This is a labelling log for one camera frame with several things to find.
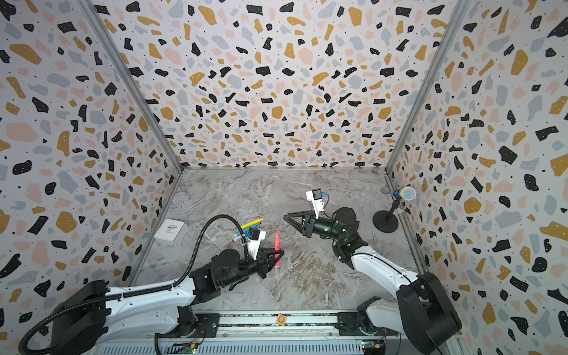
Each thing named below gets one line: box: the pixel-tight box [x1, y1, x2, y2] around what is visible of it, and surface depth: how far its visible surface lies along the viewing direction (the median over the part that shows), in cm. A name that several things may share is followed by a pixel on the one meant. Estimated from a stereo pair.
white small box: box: [153, 218, 189, 245], surface depth 94 cm
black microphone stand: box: [372, 196, 402, 233], surface depth 102 cm
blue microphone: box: [389, 186, 417, 202], surface depth 80 cm
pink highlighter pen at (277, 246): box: [274, 230, 281, 267], surface depth 73 cm
